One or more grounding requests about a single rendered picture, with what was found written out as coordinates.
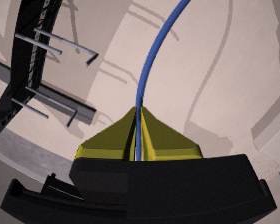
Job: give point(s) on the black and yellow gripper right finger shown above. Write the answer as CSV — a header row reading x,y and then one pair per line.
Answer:
x,y
162,143

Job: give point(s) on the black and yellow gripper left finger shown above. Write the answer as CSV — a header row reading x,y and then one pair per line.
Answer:
x,y
114,142

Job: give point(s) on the blue cable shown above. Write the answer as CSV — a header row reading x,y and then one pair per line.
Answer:
x,y
147,67

